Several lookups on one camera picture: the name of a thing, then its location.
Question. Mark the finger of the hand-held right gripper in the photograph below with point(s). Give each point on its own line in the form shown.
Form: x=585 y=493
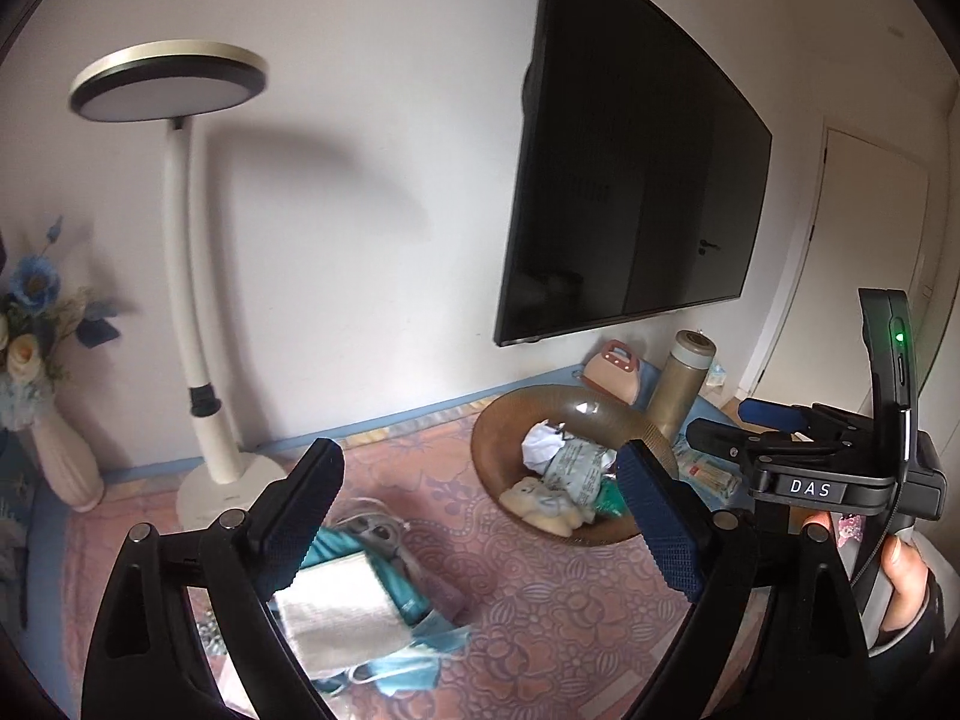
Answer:
x=769 y=412
x=731 y=442

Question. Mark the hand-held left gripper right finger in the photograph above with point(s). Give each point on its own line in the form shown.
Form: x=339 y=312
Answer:
x=664 y=532

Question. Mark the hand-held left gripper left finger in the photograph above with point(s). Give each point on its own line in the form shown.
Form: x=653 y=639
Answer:
x=289 y=555

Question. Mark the blue face mask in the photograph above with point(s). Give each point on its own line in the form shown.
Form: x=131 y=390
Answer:
x=442 y=641
x=397 y=679

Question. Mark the brown glass bowl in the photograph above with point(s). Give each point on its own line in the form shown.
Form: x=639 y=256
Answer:
x=510 y=420

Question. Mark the person's right hand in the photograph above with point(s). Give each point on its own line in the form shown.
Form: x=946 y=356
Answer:
x=907 y=577

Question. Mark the white red packet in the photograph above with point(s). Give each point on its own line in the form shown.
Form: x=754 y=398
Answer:
x=709 y=476

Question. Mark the small tissue packet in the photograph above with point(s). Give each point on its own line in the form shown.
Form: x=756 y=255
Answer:
x=716 y=379

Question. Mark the white folded cloth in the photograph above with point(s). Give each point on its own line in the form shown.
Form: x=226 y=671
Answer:
x=337 y=607

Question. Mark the golden thermos bottle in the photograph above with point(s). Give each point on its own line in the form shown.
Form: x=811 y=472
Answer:
x=679 y=390

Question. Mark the white green packet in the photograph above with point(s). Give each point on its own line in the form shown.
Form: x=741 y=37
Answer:
x=577 y=465

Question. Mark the teal packet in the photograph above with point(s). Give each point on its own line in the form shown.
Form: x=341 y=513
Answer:
x=405 y=585

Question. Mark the cream plush toy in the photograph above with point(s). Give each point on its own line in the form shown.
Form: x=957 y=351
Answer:
x=540 y=506

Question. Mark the pink mini handbag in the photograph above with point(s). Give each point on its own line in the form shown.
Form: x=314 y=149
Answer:
x=611 y=375

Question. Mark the white door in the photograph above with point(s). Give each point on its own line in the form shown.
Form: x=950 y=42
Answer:
x=847 y=255

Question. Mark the crumpled white paper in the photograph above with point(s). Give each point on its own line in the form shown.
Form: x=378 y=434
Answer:
x=544 y=450

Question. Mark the pink printed blanket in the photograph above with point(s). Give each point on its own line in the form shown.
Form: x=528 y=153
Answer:
x=540 y=615

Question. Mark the white ribbed vase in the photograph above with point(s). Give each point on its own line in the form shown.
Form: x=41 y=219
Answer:
x=64 y=465

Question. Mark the white desk lamp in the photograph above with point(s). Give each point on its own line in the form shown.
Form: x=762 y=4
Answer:
x=180 y=240

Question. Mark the blue artificial flowers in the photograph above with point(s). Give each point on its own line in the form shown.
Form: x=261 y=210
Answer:
x=34 y=292

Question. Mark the black wall television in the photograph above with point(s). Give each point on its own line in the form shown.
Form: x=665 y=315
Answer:
x=637 y=165

